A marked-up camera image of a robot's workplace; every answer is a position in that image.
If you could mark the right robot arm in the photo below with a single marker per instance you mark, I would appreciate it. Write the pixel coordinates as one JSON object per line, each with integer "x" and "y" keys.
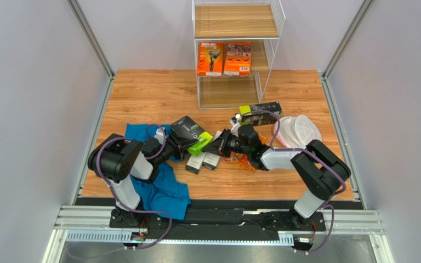
{"x": 322, "y": 171}

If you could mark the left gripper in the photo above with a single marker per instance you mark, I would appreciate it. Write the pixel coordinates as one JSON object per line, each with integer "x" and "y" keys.
{"x": 180, "y": 144}

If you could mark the orange disposable razor pack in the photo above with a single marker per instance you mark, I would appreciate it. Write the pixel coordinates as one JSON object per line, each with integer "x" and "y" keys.
{"x": 243, "y": 161}

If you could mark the orange razor box front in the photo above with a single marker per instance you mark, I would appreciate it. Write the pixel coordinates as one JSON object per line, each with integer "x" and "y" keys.
{"x": 210, "y": 58}

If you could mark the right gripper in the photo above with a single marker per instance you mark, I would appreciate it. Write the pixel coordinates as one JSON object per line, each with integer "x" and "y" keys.
{"x": 223, "y": 142}

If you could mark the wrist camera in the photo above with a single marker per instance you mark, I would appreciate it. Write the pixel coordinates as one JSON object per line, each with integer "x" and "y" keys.
{"x": 236, "y": 123}
{"x": 160, "y": 135}

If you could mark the white tall box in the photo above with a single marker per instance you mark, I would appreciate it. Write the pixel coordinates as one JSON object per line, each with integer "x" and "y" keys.
{"x": 194, "y": 163}
{"x": 211, "y": 160}

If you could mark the black green razor box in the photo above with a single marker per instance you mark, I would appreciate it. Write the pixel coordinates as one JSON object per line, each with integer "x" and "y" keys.
{"x": 188, "y": 129}
{"x": 259, "y": 114}

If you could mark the blue cloth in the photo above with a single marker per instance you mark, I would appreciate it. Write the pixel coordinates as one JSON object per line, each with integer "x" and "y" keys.
{"x": 165, "y": 193}

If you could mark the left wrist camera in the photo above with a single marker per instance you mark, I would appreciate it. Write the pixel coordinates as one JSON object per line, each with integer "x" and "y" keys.
{"x": 160, "y": 135}

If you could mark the orange toothbrush pack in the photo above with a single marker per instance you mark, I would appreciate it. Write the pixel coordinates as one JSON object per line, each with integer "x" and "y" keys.
{"x": 235, "y": 158}

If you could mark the orange razor box back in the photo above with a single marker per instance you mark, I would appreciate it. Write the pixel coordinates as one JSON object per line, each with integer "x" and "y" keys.
{"x": 238, "y": 59}

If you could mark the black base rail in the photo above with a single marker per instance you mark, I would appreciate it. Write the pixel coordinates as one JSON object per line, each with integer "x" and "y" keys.
{"x": 221, "y": 220}

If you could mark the white wire shelf rack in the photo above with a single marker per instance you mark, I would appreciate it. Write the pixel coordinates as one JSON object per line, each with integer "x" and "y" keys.
{"x": 258, "y": 22}

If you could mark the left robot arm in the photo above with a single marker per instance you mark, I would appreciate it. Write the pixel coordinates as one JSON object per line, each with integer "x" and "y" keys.
{"x": 139, "y": 177}

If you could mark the orange razor box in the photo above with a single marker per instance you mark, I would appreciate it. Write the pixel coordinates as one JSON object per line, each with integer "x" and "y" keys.
{"x": 210, "y": 58}
{"x": 238, "y": 59}

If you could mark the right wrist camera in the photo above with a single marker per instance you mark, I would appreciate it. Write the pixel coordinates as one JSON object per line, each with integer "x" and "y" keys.
{"x": 236, "y": 123}

